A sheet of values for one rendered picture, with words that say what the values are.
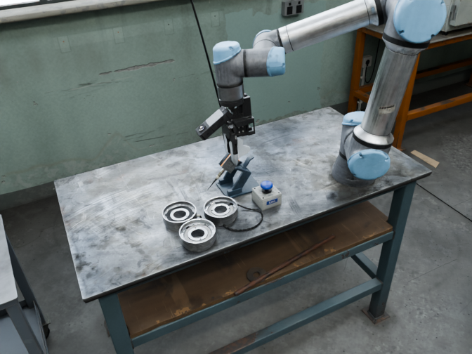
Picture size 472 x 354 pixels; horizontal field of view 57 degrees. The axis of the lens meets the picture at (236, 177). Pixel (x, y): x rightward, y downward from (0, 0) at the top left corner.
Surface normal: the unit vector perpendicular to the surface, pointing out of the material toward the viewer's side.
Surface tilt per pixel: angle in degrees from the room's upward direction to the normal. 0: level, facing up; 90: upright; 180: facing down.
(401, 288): 0
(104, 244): 0
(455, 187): 0
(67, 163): 90
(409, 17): 83
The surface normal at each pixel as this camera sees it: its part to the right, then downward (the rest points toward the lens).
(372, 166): -0.10, 0.67
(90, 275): -0.04, -0.82
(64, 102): 0.44, 0.50
